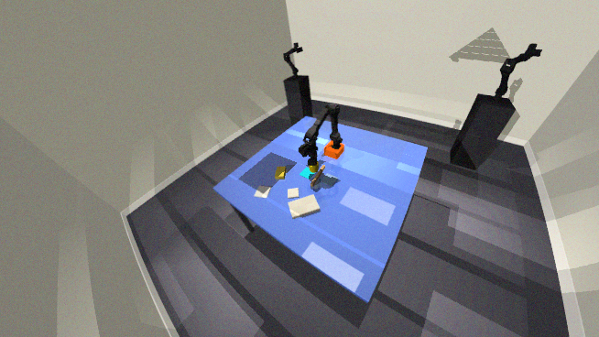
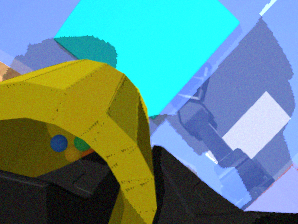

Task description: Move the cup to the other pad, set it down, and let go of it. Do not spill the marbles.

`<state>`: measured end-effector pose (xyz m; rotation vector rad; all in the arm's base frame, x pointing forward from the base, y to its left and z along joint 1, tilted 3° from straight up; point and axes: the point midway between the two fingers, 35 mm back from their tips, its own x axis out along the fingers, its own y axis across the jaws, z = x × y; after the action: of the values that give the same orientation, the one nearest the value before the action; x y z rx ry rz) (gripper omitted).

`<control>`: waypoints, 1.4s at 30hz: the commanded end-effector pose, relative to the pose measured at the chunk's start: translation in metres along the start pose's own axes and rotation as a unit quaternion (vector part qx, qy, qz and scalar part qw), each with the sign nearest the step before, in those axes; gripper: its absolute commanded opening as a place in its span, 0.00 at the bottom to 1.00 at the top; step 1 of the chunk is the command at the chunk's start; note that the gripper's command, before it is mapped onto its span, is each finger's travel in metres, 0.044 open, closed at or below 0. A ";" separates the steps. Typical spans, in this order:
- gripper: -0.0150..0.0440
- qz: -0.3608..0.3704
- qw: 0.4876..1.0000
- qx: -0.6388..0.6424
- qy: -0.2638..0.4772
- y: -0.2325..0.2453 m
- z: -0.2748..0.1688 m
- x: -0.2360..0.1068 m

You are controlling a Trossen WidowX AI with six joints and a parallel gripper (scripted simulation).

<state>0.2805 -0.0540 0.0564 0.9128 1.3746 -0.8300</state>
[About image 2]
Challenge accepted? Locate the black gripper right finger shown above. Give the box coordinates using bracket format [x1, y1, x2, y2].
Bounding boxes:
[152, 144, 298, 224]

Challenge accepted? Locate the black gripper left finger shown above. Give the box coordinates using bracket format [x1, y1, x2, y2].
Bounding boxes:
[0, 151, 121, 224]

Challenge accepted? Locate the green marble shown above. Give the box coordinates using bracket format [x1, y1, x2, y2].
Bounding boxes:
[74, 137, 90, 152]

